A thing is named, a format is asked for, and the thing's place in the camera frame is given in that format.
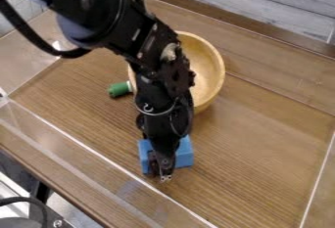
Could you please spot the black metal base plate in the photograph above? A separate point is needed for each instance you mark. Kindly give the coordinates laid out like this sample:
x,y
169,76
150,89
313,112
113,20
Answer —
x,y
54,220

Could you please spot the small green cylinder toy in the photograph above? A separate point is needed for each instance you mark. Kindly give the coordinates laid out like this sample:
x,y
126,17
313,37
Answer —
x,y
118,89

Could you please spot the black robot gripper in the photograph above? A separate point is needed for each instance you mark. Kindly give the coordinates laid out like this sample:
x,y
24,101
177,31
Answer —
x,y
164,78

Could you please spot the blue foam block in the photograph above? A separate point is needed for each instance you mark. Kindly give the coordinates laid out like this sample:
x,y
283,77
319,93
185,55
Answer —
x,y
146,157

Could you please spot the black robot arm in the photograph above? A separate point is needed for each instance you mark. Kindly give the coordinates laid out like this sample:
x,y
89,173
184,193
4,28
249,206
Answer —
x,y
121,26

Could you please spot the light wooden bowl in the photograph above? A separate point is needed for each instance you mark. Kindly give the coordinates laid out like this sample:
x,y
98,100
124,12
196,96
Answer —
x,y
206,64

